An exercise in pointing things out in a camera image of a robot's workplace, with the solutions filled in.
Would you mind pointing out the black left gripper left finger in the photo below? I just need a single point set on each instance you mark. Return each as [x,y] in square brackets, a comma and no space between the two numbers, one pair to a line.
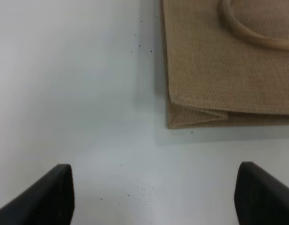
[49,201]

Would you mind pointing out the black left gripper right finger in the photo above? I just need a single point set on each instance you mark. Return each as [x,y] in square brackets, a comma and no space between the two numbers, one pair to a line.
[259,198]

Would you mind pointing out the brown linen tote bag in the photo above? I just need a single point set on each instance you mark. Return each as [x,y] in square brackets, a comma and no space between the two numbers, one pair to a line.
[226,62]

